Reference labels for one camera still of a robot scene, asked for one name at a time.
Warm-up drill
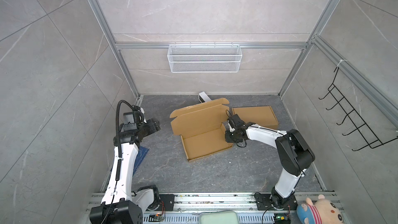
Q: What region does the cardboard box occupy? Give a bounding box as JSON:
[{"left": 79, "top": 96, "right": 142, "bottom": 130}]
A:
[{"left": 232, "top": 106, "right": 279, "bottom": 130}]

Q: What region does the cardboard sheet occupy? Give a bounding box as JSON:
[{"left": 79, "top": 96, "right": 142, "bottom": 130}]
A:
[{"left": 170, "top": 98, "right": 233, "bottom": 162}]

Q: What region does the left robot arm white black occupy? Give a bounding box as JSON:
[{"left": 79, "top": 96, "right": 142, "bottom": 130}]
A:
[{"left": 89, "top": 107, "right": 160, "bottom": 224}]

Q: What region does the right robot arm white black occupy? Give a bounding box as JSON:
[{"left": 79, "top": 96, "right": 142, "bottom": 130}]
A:
[{"left": 225, "top": 114, "right": 315, "bottom": 209}]

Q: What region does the pale green box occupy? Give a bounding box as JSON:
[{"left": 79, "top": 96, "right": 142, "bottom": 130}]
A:
[{"left": 199, "top": 211, "right": 239, "bottom": 224}]

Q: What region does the blue book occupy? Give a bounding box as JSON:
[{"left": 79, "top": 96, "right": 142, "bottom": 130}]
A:
[{"left": 133, "top": 146, "right": 149, "bottom": 175}]

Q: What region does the white digital clock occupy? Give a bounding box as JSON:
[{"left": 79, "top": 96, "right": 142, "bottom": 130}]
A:
[{"left": 198, "top": 91, "right": 212, "bottom": 103}]

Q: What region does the pink plush pig toy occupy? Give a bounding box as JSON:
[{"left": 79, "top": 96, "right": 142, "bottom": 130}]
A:
[{"left": 296, "top": 195, "right": 344, "bottom": 224}]

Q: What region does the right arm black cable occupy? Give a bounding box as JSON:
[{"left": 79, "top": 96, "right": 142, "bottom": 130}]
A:
[{"left": 225, "top": 109, "right": 249, "bottom": 148}]

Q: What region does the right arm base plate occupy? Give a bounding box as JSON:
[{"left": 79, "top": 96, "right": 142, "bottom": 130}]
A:
[{"left": 254, "top": 192, "right": 297, "bottom": 211}]

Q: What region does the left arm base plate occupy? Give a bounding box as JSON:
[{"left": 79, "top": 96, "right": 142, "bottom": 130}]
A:
[{"left": 152, "top": 194, "right": 175, "bottom": 212}]

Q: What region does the white wire mesh basket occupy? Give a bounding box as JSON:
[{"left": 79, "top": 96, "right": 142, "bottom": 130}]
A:
[{"left": 167, "top": 44, "right": 243, "bottom": 73}]

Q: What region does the aluminium rail base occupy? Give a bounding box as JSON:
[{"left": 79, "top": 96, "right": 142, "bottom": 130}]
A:
[{"left": 83, "top": 191, "right": 346, "bottom": 224}]

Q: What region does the black wire hook rack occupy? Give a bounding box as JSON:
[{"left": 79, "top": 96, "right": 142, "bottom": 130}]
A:
[{"left": 318, "top": 67, "right": 398, "bottom": 151}]

